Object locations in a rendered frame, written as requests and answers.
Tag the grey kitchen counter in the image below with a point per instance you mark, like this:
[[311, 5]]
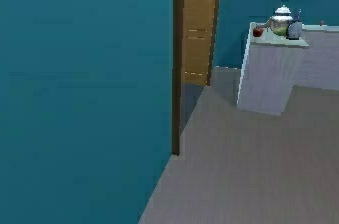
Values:
[[270, 76]]

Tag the green lettuce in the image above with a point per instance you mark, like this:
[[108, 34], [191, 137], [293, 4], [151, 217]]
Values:
[[280, 31]]

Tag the brown wooden room door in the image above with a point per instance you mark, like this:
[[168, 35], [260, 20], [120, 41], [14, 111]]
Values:
[[195, 50]]

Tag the red apple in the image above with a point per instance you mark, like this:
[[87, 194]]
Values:
[[258, 32]]

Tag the silver kettle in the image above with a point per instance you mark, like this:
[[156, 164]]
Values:
[[281, 19]]

